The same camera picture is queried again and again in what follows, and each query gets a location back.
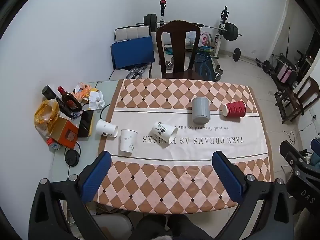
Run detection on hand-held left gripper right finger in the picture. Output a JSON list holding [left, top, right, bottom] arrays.
[[212, 151, 295, 240]]

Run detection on red ribbed paper cup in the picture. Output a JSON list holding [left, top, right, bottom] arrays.
[[219, 101, 247, 119]]

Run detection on brown wooden chair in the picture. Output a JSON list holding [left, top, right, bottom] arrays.
[[274, 76, 320, 124]]

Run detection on long barbell with black plates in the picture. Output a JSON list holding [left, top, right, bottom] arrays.
[[136, 13, 242, 42]]

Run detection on orange cardboard box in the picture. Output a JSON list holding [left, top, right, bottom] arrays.
[[51, 117, 79, 149]]

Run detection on dark wooden dining chair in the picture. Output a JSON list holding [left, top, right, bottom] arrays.
[[155, 20, 202, 80]]

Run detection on crumpled white tissue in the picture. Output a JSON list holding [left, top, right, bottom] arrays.
[[88, 91, 106, 110]]

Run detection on white plastic bag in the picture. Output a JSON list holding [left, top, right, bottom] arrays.
[[186, 31, 198, 48]]

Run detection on dark metal rack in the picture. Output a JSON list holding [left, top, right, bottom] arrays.
[[271, 49, 314, 88]]

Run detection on chrome metal handles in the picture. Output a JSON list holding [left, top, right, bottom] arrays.
[[126, 65, 148, 79]]

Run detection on white cup with bamboo print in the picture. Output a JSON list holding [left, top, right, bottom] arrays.
[[151, 121, 178, 149]]

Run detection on person's legs in dark trousers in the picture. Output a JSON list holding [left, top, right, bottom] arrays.
[[130, 214, 213, 240]]

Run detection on blue flat board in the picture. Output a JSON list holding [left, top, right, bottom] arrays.
[[111, 36, 155, 70]]

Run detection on pink bag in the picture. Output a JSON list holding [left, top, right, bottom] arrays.
[[199, 32, 211, 47]]

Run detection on black round device with cable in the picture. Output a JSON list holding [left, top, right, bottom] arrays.
[[64, 142, 81, 167]]

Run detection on black cable loop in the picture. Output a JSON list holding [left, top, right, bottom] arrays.
[[100, 103, 111, 121]]

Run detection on checked brown pink tablecloth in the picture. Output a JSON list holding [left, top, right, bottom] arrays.
[[96, 78, 274, 215]]

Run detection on grey stool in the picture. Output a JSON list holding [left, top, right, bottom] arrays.
[[92, 213, 133, 240]]

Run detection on beige padded chair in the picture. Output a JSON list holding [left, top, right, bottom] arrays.
[[109, 25, 153, 81]]

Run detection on grey ribbed cup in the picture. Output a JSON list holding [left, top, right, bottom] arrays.
[[191, 97, 211, 125]]

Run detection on black flat case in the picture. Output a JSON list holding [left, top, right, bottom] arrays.
[[77, 110, 95, 138]]

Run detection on short barbell with black plates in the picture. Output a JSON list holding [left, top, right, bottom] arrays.
[[229, 47, 272, 73]]

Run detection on orange snack packets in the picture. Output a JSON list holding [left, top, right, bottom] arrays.
[[72, 82, 99, 103]]

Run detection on yellow plastic bag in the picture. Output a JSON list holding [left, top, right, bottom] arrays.
[[34, 99, 61, 139]]

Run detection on thin floor cable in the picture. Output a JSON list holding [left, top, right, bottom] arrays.
[[282, 129, 298, 143]]

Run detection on white barbell rack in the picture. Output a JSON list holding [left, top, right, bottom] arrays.
[[159, 0, 230, 59]]

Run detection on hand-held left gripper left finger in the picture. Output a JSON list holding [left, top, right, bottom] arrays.
[[28, 151, 112, 240]]

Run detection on small red packet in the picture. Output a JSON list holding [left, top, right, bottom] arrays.
[[47, 138, 63, 151]]

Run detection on dark glass bottle red cap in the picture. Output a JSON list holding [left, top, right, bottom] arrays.
[[57, 86, 83, 112]]

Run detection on pink box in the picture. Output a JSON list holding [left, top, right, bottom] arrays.
[[278, 64, 292, 83]]

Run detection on white paper cup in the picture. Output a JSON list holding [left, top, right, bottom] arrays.
[[96, 119, 119, 138], [119, 129, 139, 153]]

